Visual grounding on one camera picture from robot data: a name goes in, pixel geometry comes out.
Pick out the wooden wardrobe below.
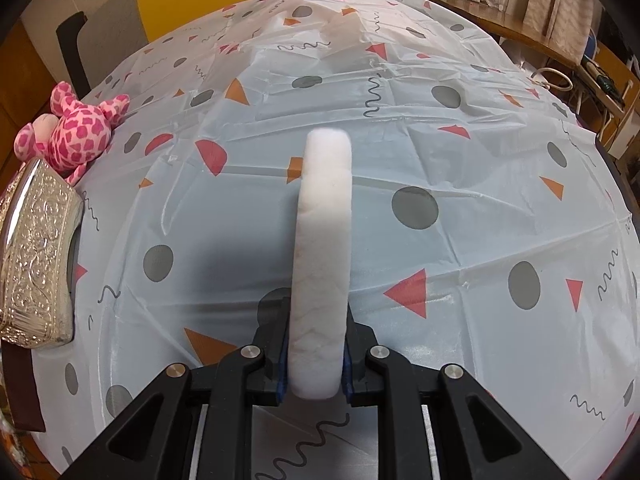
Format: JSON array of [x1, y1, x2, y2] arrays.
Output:
[[0, 20, 66, 171]]

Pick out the ornate silver tissue box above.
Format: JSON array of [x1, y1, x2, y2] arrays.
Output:
[[0, 159, 85, 350]]

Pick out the white sponge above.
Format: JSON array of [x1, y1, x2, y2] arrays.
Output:
[[290, 129, 353, 401]]

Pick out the wooden desk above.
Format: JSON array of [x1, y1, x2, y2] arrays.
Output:
[[402, 0, 601, 68]]

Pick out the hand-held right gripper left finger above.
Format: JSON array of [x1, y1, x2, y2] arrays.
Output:
[[62, 297, 291, 480]]

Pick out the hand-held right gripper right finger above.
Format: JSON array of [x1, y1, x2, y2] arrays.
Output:
[[345, 305, 576, 480]]

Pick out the beige patterned curtain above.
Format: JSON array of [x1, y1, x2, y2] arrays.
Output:
[[522, 0, 606, 61]]

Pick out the pink spotted giraffe plush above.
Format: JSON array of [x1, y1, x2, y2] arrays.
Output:
[[15, 81, 132, 186]]

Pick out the black chair back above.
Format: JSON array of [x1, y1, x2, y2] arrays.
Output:
[[56, 10, 92, 95]]

